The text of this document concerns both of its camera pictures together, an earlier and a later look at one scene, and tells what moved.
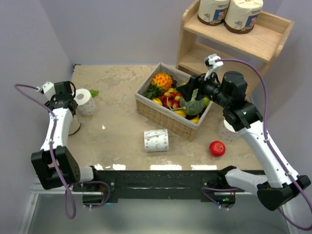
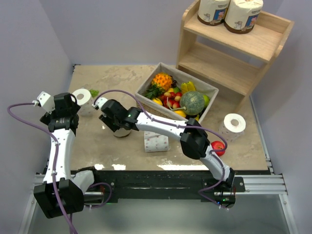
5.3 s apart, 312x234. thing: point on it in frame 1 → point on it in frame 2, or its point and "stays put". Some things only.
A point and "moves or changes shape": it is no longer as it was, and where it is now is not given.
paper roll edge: (74, 126) moves or changes shape
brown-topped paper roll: (242, 15) stays put
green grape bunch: (94, 92) stays put
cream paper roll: (212, 12) stays put
